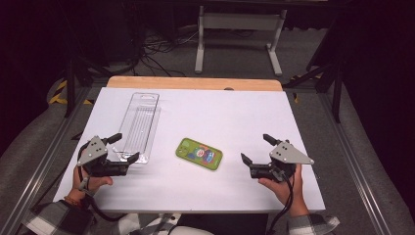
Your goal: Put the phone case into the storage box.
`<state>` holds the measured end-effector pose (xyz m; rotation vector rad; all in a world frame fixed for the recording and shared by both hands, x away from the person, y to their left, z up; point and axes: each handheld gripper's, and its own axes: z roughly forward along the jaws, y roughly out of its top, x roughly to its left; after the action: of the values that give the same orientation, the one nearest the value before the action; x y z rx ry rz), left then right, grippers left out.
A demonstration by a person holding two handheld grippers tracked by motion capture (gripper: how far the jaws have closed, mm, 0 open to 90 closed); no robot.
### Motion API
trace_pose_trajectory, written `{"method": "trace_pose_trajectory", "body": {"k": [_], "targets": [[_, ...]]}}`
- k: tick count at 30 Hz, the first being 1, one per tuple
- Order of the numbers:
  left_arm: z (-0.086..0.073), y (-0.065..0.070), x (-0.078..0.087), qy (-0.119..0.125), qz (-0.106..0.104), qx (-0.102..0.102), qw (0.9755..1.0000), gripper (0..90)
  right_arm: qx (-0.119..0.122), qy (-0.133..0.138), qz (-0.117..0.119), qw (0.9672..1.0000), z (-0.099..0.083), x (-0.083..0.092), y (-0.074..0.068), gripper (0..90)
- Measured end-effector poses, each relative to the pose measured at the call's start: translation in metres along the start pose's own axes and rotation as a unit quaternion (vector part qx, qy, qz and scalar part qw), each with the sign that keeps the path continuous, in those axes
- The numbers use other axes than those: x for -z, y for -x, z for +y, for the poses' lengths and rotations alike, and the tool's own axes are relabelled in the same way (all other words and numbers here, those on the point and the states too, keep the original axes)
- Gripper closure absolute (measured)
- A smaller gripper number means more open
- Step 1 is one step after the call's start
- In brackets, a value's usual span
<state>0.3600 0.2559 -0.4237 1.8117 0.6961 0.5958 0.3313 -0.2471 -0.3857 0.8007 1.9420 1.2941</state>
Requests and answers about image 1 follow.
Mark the person's left hand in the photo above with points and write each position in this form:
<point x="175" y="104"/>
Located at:
<point x="94" y="183"/>

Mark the wooden table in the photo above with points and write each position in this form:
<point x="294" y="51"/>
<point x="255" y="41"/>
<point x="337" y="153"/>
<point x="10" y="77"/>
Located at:
<point x="195" y="83"/>

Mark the yellow black floor tape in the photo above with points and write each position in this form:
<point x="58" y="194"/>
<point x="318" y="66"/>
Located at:
<point x="60" y="85"/>

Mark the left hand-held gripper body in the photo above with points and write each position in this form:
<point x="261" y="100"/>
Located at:
<point x="98" y="163"/>

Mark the clear plastic packaging tray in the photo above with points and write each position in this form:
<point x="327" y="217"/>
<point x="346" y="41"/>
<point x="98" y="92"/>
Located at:
<point x="140" y="124"/>

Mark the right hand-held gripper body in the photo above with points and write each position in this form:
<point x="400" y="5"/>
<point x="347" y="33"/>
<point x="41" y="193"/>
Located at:
<point x="288" y="155"/>

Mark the green cartoon phone case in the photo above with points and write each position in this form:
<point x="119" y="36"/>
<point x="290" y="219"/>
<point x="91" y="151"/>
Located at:
<point x="199" y="153"/>

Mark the black tripod stand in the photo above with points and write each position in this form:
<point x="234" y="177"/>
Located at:
<point x="69" y="91"/>

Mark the white board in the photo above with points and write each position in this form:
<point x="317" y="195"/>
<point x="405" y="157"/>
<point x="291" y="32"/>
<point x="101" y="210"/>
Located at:
<point x="212" y="114"/>

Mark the aluminium floor rail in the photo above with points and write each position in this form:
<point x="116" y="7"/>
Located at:
<point x="352" y="163"/>
<point x="39" y="173"/>

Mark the person's right hand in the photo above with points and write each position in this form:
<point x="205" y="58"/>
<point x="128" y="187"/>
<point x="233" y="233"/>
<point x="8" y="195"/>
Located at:
<point x="287" y="192"/>

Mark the black metal stand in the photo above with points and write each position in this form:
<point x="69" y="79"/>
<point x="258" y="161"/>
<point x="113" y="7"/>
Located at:
<point x="337" y="98"/>

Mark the white metal stand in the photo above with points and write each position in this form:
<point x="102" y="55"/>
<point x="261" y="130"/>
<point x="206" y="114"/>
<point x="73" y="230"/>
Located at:
<point x="241" y="21"/>

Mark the person's lap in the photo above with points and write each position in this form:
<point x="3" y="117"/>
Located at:
<point x="163" y="225"/>

